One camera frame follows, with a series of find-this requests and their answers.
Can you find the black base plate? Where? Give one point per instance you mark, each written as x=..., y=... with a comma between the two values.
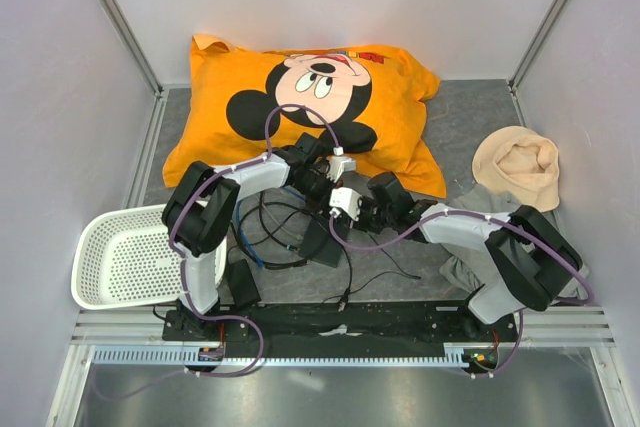
x=432, y=321

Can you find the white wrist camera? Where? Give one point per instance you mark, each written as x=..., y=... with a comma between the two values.
x=344, y=200
x=340, y=163

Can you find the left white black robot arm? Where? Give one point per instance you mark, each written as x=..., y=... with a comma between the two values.
x=201, y=208

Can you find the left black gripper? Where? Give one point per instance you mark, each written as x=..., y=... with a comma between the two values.
x=320, y=204

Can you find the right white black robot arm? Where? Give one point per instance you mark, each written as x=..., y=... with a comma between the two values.
x=530, y=262

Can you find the orange Mickey Mouse pillow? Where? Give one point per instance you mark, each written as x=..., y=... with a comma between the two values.
x=370, y=100

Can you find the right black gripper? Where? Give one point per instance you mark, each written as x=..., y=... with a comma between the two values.
x=361, y=223

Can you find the slotted cable duct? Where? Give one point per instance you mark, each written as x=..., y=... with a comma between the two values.
x=174, y=355

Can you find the black network switch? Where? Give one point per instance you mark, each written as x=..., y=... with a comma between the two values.
x=318, y=245

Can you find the black power adapter brick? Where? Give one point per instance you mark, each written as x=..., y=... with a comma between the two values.
x=241, y=283

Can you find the white perforated plastic basket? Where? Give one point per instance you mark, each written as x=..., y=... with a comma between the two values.
x=123, y=259

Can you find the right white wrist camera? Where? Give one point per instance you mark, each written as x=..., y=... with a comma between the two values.
x=344, y=200

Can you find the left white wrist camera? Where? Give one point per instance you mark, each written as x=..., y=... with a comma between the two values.
x=340, y=163

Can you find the peach towel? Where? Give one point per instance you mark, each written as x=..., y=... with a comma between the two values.
x=518, y=161

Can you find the grey cloth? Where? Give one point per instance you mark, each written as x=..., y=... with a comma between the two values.
x=468, y=269

